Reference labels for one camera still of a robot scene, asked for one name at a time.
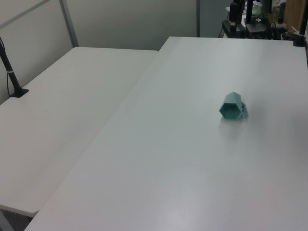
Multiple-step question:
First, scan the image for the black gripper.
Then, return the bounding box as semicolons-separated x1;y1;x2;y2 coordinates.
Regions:
229;1;239;32

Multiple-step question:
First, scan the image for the teal hexagonal plastic cup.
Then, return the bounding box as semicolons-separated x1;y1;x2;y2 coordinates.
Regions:
218;91;249;121

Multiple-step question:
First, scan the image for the black monitor stand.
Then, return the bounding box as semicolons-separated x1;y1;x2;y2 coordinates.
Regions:
244;0;267;34

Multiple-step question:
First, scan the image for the light wooden board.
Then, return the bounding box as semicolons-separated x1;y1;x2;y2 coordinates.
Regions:
285;0;308;35

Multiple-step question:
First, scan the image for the black clamp-mounted pole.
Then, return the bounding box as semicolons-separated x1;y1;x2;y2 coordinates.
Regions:
284;13;308;47

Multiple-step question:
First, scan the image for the white side table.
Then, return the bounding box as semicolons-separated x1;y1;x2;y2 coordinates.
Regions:
0;46;159;218

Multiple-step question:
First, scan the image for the grey partition corner post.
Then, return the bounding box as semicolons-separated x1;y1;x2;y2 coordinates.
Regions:
59;0;79;48

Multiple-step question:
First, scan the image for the grey partition cross rail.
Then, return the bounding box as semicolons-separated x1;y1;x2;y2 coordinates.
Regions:
0;0;61;30

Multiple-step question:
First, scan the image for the thin cable along pole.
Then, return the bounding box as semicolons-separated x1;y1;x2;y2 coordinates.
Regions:
0;38;12;96

